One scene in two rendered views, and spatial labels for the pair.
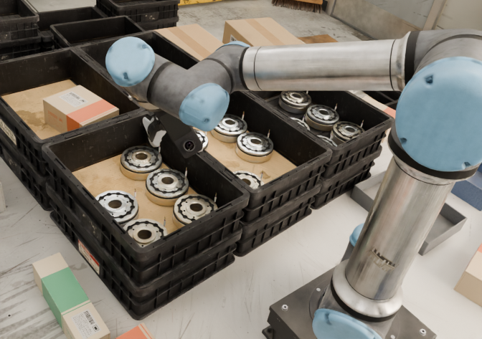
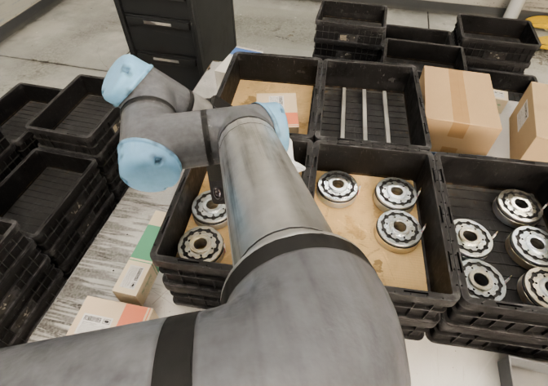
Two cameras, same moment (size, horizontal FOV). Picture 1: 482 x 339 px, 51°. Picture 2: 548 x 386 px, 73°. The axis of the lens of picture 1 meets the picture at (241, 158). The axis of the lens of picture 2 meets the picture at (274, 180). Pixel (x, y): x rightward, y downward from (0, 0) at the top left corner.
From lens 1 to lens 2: 70 cm
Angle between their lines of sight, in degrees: 43
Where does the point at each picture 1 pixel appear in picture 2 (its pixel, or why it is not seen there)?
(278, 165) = (406, 266)
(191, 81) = (134, 128)
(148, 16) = (492, 54)
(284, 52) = (236, 144)
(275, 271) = not seen: hidden behind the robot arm
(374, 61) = (236, 241)
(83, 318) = (134, 272)
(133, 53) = (116, 73)
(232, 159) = (364, 228)
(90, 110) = not seen: hidden behind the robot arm
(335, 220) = (444, 370)
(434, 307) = not seen: outside the picture
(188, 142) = (217, 189)
